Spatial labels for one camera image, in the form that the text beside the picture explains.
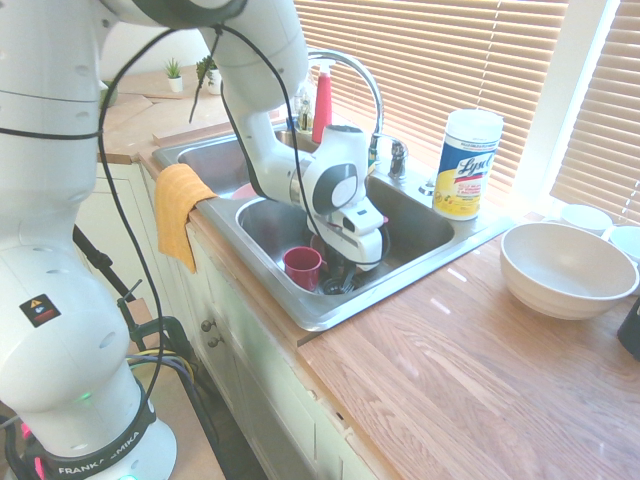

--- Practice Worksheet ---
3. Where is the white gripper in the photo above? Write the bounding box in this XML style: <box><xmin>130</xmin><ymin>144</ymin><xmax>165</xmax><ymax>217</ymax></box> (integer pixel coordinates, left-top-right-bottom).
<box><xmin>312</xmin><ymin>215</ymin><xmax>390</xmax><ymax>294</ymax></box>

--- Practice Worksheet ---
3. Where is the black sink drain strainer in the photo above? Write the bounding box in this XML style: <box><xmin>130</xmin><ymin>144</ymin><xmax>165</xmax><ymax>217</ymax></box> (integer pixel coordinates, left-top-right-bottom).
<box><xmin>319</xmin><ymin>277</ymin><xmax>359</xmax><ymax>297</ymax></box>

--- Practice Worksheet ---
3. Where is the stainless steel double sink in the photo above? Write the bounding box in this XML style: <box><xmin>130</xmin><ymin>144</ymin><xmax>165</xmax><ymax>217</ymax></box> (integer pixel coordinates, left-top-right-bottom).
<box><xmin>151</xmin><ymin>124</ymin><xmax>516</xmax><ymax>333</ymax></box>

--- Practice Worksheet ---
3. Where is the red cup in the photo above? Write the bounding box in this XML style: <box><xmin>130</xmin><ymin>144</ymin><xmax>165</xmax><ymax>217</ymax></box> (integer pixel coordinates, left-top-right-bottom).
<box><xmin>282</xmin><ymin>246</ymin><xmax>325</xmax><ymax>293</ymax></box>

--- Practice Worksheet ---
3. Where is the green dish brush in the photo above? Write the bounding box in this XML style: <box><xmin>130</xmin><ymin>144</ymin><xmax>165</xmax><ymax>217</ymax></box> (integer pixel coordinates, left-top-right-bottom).
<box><xmin>367</xmin><ymin>132</ymin><xmax>381</xmax><ymax>176</ymax></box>

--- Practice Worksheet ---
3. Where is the cream kitchen cabinet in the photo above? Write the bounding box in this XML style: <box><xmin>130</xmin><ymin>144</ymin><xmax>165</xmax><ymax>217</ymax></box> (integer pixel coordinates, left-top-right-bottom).
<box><xmin>74</xmin><ymin>157</ymin><xmax>381</xmax><ymax>480</ymax></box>

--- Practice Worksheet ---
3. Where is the clear glass bottle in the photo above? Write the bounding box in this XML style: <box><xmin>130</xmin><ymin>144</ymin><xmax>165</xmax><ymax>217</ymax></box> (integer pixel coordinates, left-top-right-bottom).
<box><xmin>294</xmin><ymin>92</ymin><xmax>315</xmax><ymax>134</ymax></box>

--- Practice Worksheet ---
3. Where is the Lysol wipes canister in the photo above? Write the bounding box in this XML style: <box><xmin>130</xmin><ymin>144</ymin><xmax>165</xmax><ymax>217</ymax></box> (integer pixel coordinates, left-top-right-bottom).
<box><xmin>432</xmin><ymin>108</ymin><xmax>505</xmax><ymax>222</ymax></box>

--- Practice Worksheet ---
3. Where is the red dish soap bottle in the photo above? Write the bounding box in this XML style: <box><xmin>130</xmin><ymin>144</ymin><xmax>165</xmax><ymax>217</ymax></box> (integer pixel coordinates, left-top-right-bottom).
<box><xmin>310</xmin><ymin>63</ymin><xmax>335</xmax><ymax>146</ymax></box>

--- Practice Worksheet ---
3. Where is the orange dish cloth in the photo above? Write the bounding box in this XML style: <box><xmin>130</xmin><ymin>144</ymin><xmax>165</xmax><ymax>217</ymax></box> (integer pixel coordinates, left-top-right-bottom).
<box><xmin>153</xmin><ymin>163</ymin><xmax>219</xmax><ymax>275</ymax></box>

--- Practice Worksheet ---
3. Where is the green metal clamp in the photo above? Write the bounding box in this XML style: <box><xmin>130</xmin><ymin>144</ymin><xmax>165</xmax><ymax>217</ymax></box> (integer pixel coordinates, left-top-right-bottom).
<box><xmin>115</xmin><ymin>279</ymin><xmax>194</xmax><ymax>361</ymax></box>

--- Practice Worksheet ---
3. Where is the chrome faucet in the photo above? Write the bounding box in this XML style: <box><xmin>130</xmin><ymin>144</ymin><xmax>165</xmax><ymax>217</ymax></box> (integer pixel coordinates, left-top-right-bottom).
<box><xmin>305</xmin><ymin>48</ymin><xmax>386</xmax><ymax>146</ymax></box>

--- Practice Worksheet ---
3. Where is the large cream bowl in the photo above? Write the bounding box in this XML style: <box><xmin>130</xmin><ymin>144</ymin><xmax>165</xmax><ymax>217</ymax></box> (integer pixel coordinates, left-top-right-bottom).
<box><xmin>500</xmin><ymin>222</ymin><xmax>640</xmax><ymax>321</ymax></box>

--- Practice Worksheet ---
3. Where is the small trailing potted plant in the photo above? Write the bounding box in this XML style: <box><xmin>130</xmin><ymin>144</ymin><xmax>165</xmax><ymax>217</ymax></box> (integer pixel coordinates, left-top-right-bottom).
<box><xmin>194</xmin><ymin>55</ymin><xmax>224</xmax><ymax>96</ymax></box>

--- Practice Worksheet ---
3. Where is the black stand pole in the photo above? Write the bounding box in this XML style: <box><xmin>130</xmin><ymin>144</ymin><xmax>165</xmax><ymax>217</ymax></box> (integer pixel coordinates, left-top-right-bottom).
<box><xmin>73</xmin><ymin>224</ymin><xmax>132</xmax><ymax>301</ymax></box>

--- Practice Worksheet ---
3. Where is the wide wooden window blind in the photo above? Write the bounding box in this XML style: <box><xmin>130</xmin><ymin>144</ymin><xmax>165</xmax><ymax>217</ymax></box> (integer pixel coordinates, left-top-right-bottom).
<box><xmin>293</xmin><ymin>0</ymin><xmax>570</xmax><ymax>209</ymax></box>

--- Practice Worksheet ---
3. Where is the small spiky potted plant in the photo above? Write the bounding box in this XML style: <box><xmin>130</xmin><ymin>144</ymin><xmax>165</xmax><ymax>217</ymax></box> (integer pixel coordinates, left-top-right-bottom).
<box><xmin>163</xmin><ymin>57</ymin><xmax>185</xmax><ymax>94</ymax></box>

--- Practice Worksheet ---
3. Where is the black appliance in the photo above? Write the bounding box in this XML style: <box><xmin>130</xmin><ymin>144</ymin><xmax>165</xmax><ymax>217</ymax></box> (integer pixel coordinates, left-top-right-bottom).
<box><xmin>616</xmin><ymin>295</ymin><xmax>640</xmax><ymax>362</ymax></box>

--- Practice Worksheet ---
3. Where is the narrow wooden window blind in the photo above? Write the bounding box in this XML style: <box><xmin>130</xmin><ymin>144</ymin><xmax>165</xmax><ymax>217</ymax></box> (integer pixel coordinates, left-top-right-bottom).
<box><xmin>548</xmin><ymin>0</ymin><xmax>640</xmax><ymax>226</ymax></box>

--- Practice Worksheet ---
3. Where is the chrome faucet handle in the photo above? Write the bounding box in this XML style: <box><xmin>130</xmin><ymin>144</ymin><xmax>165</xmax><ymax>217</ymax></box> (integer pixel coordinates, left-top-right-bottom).
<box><xmin>374</xmin><ymin>133</ymin><xmax>410</xmax><ymax>182</ymax></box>

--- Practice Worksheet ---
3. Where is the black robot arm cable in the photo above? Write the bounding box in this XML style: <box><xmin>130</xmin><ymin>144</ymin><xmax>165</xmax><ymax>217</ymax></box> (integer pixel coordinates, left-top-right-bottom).
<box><xmin>0</xmin><ymin>19</ymin><xmax>391</xmax><ymax>461</ymax></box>

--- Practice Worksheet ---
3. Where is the yellow and purple cable bundle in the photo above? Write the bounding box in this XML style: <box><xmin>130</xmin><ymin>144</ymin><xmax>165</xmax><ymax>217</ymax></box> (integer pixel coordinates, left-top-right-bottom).
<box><xmin>124</xmin><ymin>349</ymin><xmax>221</xmax><ymax>451</ymax></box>

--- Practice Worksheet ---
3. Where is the pink cable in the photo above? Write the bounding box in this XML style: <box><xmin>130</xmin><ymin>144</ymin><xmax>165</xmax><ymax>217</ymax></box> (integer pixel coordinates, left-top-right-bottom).
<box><xmin>19</xmin><ymin>424</ymin><xmax>44</xmax><ymax>479</ymax></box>

